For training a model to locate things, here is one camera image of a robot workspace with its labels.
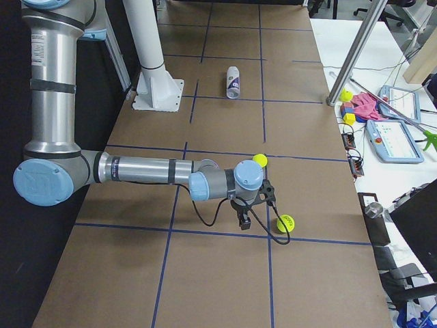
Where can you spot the aluminium frame post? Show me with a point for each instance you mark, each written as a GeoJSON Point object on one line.
{"type": "Point", "coordinates": [358, 44]}

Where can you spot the far teach pendant tablet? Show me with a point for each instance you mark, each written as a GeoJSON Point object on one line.
{"type": "Point", "coordinates": [404, 101]}

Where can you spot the pink cloth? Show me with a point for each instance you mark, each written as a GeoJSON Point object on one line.
{"type": "Point", "coordinates": [365, 107]}

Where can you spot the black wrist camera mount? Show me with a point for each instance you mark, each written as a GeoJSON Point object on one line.
{"type": "Point", "coordinates": [265, 194]}

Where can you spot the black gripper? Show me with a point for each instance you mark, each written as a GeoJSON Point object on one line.
{"type": "Point", "coordinates": [237, 207]}

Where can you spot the white mounting post with base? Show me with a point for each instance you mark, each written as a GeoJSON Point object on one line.
{"type": "Point", "coordinates": [156, 89]}

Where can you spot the black electronics box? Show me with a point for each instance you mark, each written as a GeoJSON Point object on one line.
{"type": "Point", "coordinates": [356, 166]}
{"type": "Point", "coordinates": [348, 141]}

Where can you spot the blue cube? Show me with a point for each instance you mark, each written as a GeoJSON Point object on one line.
{"type": "Point", "coordinates": [360, 119]}

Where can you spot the red cube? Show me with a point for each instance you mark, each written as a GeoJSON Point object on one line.
{"type": "Point", "coordinates": [346, 109]}

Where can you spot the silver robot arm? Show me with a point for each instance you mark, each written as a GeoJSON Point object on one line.
{"type": "Point", "coordinates": [54, 166]}

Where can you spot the reacher grabber tool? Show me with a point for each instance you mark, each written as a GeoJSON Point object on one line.
{"type": "Point", "coordinates": [430, 137]}

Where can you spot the yellow cube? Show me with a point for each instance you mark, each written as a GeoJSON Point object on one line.
{"type": "Point", "coordinates": [349, 118]}

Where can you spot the near teach pendant tablet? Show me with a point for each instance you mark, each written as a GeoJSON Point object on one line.
{"type": "Point", "coordinates": [393, 142]}

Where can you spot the tennis ball with black lettering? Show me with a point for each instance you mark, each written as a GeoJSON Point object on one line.
{"type": "Point", "coordinates": [285, 223]}

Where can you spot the small steel cup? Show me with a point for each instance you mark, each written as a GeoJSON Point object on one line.
{"type": "Point", "coordinates": [373, 210]}

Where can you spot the teach pendant tablet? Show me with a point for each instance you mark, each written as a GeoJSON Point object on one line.
{"type": "Point", "coordinates": [404, 101]}
{"type": "Point", "coordinates": [393, 142]}

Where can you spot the spare tennis ball on desk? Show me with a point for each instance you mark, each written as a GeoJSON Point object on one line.
{"type": "Point", "coordinates": [346, 96]}

